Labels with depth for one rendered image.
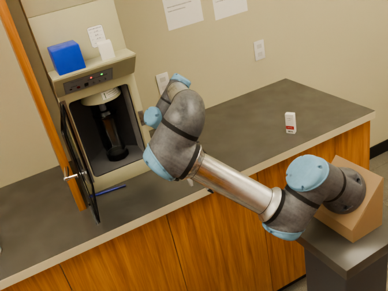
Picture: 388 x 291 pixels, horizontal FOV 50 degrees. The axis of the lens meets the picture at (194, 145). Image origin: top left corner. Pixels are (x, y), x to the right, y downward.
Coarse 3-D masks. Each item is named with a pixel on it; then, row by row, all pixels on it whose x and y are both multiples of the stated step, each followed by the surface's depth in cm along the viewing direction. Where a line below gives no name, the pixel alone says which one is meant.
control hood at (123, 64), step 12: (96, 60) 157; (108, 60) 154; (120, 60) 154; (132, 60) 158; (48, 72) 155; (72, 72) 149; (84, 72) 150; (96, 72) 154; (120, 72) 162; (132, 72) 167; (60, 84) 150; (96, 84) 162; (60, 96) 158
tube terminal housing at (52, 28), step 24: (96, 0) 154; (48, 24) 150; (72, 24) 153; (96, 24) 157; (96, 48) 160; (120, 48) 164; (72, 96) 163; (72, 120) 166; (144, 144) 188; (120, 168) 184; (144, 168) 189; (96, 192) 183
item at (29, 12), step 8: (24, 0) 143; (32, 0) 144; (40, 0) 146; (48, 0) 147; (56, 0) 148; (64, 0) 149; (72, 0) 150; (80, 0) 151; (88, 0) 153; (24, 8) 144; (32, 8) 145; (40, 8) 146; (48, 8) 148; (56, 8) 149; (64, 8) 150; (32, 16) 146
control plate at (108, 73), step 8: (104, 72) 156; (112, 72) 159; (72, 80) 151; (80, 80) 154; (88, 80) 157; (96, 80) 159; (104, 80) 162; (64, 88) 154; (72, 88) 156; (80, 88) 159
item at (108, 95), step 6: (108, 90) 172; (114, 90) 174; (90, 96) 171; (96, 96) 170; (102, 96) 170; (108, 96) 171; (114, 96) 173; (84, 102) 173; (90, 102) 171; (96, 102) 170; (102, 102) 171
